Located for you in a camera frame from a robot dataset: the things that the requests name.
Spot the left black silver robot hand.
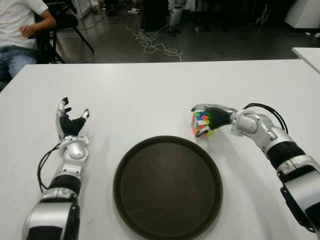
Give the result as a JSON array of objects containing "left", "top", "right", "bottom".
[{"left": 54, "top": 96, "right": 91, "bottom": 141}]

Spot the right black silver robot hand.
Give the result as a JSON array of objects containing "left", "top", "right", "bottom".
[{"left": 191, "top": 102, "right": 239, "bottom": 138}]

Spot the multicoloured Rubik's cube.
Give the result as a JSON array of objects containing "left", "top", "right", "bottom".
[{"left": 191, "top": 111, "right": 217, "bottom": 138}]

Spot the round dark brown plate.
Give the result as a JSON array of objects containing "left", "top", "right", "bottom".
[{"left": 112, "top": 135, "right": 224, "bottom": 236}]

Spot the black office chair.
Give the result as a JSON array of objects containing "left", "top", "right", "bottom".
[{"left": 33, "top": 0, "right": 96, "bottom": 65}]

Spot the silver metal stand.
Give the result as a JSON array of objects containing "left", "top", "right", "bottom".
[{"left": 254, "top": 3, "right": 273, "bottom": 28}]

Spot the white side table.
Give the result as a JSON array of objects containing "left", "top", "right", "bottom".
[{"left": 291, "top": 46, "right": 320, "bottom": 76}]

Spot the person in white shirt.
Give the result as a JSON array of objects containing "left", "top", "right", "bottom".
[{"left": 0, "top": 0, "right": 58, "bottom": 85}]

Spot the white leaning board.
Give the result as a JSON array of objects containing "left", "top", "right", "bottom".
[{"left": 71, "top": 0, "right": 92, "bottom": 19}]

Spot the tall black cabinet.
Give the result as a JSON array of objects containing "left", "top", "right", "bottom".
[{"left": 140, "top": 0, "right": 171, "bottom": 32}]

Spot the white cabinet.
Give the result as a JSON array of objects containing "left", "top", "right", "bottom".
[{"left": 284, "top": 0, "right": 320, "bottom": 34}]

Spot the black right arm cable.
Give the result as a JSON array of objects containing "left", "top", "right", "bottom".
[{"left": 243, "top": 102, "right": 290, "bottom": 136}]

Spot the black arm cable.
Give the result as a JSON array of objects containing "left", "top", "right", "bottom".
[
  {"left": 36, "top": 143, "right": 62, "bottom": 193},
  {"left": 243, "top": 102, "right": 290, "bottom": 136}
]

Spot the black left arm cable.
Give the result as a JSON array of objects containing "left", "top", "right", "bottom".
[{"left": 36, "top": 143, "right": 62, "bottom": 193}]

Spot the tangled white floor cable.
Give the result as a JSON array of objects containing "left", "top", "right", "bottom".
[{"left": 124, "top": 17, "right": 185, "bottom": 63}]

